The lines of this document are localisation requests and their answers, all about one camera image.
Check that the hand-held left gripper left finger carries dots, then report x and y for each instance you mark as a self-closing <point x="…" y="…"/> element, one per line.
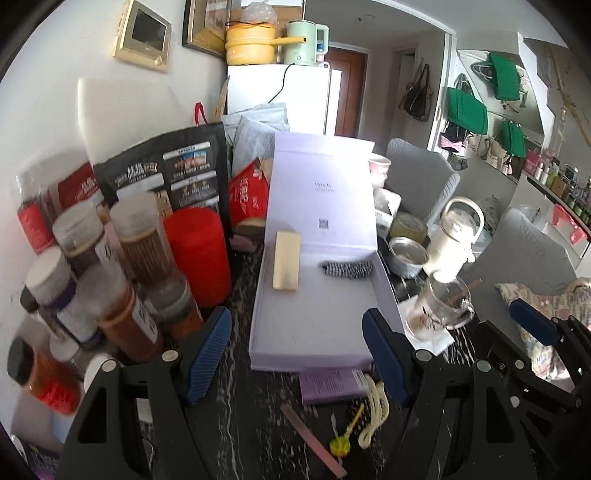
<point x="210" y="355"/>

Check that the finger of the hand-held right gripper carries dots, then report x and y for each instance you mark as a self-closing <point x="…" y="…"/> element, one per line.
<point x="533" y="321"/>
<point x="501" y="344"/>

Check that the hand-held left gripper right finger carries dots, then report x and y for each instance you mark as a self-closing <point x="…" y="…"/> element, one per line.
<point x="383" y="355"/>

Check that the cream hair claw clip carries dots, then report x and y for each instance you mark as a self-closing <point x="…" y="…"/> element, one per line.
<point x="377" y="406"/>

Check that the small purple box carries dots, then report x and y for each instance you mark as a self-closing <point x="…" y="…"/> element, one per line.
<point x="330" y="386"/>

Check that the lavender gift box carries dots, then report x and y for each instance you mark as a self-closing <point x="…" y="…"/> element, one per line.
<point x="314" y="323"/>

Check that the yellow green lollipop pick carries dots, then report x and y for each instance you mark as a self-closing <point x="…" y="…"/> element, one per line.
<point x="340" y="445"/>

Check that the pink nail file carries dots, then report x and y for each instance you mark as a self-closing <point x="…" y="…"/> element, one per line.
<point x="314" y="438"/>

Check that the floral cushion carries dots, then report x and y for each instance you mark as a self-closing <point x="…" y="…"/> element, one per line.
<point x="549" y="304"/>

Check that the white paper napkin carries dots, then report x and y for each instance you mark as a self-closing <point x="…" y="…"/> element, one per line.
<point x="434" y="346"/>

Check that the clear glass mug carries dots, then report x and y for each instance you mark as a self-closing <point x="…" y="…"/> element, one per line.
<point x="434" y="318"/>

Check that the grey chair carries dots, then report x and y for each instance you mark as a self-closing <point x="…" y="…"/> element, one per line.
<point x="420" y="175"/>
<point x="521" y="258"/>

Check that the brown stirring stick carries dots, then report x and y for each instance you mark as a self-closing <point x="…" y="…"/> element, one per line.
<point x="461" y="291"/>

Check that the houndstooth hair clip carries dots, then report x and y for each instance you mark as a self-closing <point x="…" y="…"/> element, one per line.
<point x="346" y="269"/>

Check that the red cylindrical can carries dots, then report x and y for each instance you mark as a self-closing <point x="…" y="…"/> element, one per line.
<point x="198" y="258"/>

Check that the cluster of plastic spice jars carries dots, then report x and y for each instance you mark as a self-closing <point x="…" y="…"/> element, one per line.
<point x="120" y="314"/>

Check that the round metal tin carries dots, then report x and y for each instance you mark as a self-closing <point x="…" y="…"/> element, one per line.
<point x="406" y="258"/>

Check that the red plastic bag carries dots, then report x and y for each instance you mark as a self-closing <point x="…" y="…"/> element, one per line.
<point x="565" y="226"/>

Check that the tan small rectangular box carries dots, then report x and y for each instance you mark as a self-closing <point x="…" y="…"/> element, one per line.
<point x="286" y="261"/>

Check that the glass jar yellow contents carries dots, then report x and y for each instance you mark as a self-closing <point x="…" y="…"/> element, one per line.
<point x="408" y="227"/>

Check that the shelf of bottles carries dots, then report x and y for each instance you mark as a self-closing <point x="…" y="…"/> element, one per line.
<point x="563" y="184"/>

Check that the white carton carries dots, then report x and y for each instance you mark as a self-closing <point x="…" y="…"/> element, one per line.
<point x="387" y="202"/>

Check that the red snack packet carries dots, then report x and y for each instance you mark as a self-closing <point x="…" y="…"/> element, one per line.
<point x="249" y="194"/>

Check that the paper cup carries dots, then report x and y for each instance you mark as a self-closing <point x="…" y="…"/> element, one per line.
<point x="378" y="170"/>

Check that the black printed pouch bag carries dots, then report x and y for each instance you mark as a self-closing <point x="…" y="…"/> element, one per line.
<point x="184" y="157"/>

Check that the green tote bag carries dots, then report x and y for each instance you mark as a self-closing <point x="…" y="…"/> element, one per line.
<point x="466" y="110"/>

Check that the grey paper bags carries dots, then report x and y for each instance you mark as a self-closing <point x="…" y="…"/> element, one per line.
<point x="258" y="136"/>

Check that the dark hanging handbag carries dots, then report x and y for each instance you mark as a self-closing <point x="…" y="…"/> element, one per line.
<point x="417" y="97"/>

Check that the white rounded board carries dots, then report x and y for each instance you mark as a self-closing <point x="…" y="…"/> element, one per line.
<point x="138" y="110"/>

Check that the woven straw fan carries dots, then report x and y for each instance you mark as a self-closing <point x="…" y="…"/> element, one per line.
<point x="221" y="99"/>

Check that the brown door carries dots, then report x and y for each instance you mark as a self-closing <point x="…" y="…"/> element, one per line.
<point x="348" y="92"/>

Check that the white refrigerator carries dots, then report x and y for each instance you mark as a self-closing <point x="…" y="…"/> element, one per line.
<point x="258" y="87"/>

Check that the yellow cooking pot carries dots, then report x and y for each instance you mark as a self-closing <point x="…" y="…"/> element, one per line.
<point x="251" y="46"/>

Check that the green electric kettle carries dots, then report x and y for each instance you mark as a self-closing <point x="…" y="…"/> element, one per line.
<point x="300" y="44"/>

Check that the framed picture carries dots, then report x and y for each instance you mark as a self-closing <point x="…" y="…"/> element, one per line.
<point x="203" y="27"/>

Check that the beige wall intercom panel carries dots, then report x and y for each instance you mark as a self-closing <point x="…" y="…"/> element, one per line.
<point x="143" y="34"/>

